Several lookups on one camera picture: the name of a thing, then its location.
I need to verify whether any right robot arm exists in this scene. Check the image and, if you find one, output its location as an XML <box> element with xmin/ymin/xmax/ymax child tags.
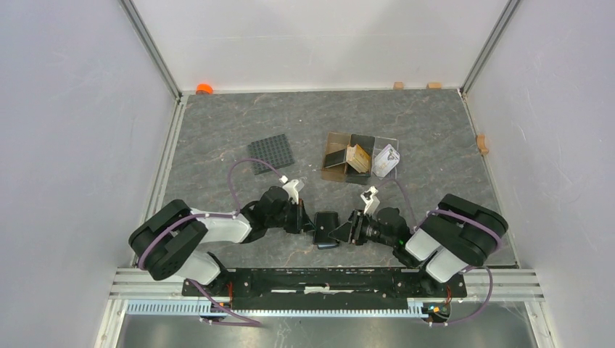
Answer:
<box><xmin>327</xmin><ymin>194</ymin><xmax>509</xmax><ymax>296</ymax></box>

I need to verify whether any black card holder wallet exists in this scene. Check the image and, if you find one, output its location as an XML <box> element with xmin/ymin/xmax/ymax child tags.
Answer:
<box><xmin>313</xmin><ymin>211</ymin><xmax>339</xmax><ymax>249</ymax></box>

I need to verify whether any dark grey stud baseplate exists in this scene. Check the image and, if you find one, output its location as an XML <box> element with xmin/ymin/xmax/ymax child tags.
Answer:
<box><xmin>247</xmin><ymin>134</ymin><xmax>295</xmax><ymax>169</ymax></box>

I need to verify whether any small wooden block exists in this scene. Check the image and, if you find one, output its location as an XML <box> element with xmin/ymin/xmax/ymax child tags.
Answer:
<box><xmin>392</xmin><ymin>81</ymin><xmax>405</xmax><ymax>90</ymax></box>

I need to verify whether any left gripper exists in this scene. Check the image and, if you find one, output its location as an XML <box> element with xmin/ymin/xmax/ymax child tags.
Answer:
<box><xmin>266</xmin><ymin>199</ymin><xmax>317</xmax><ymax>234</ymax></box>

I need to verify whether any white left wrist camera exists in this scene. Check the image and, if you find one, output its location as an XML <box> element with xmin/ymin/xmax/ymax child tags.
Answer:
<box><xmin>279</xmin><ymin>175</ymin><xmax>305</xmax><ymax>204</ymax></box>

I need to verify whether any curved wooden piece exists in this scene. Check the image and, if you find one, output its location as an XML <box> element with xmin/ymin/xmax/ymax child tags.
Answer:
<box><xmin>476</xmin><ymin>134</ymin><xmax>490</xmax><ymax>156</ymax></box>

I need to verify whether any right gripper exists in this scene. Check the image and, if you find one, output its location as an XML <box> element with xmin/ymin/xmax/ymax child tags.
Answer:
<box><xmin>328</xmin><ymin>210</ymin><xmax>396</xmax><ymax>248</ymax></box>

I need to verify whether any orange card stack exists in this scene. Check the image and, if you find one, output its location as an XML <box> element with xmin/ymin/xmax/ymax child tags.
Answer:
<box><xmin>346</xmin><ymin>144</ymin><xmax>371</xmax><ymax>173</ymax></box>

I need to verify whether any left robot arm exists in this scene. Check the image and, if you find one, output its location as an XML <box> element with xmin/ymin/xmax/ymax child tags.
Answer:
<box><xmin>128</xmin><ymin>186</ymin><xmax>315</xmax><ymax>296</ymax></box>

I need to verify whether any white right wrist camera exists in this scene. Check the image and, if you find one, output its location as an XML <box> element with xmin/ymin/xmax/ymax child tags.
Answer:
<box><xmin>360</xmin><ymin>186</ymin><xmax>380</xmax><ymax>215</ymax></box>

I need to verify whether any amber and black organizer box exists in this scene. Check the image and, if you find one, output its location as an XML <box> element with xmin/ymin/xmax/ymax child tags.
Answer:
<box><xmin>321</xmin><ymin>132</ymin><xmax>376</xmax><ymax>185</ymax></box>

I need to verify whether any black credit card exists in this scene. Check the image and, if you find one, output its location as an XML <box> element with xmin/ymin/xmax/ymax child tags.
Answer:
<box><xmin>323</xmin><ymin>148</ymin><xmax>347</xmax><ymax>168</ymax></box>

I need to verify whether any orange round cap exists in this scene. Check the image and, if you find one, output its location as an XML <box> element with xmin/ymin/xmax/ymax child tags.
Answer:
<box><xmin>195</xmin><ymin>83</ymin><xmax>213</xmax><ymax>95</ymax></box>

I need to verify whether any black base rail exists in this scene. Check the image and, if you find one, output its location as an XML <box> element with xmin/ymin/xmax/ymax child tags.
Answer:
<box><xmin>205</xmin><ymin>267</ymin><xmax>467</xmax><ymax>310</ymax></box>

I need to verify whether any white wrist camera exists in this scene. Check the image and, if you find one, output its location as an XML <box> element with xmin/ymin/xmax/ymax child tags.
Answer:
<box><xmin>279</xmin><ymin>175</ymin><xmax>305</xmax><ymax>204</ymax></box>
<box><xmin>360</xmin><ymin>186</ymin><xmax>380</xmax><ymax>215</ymax></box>

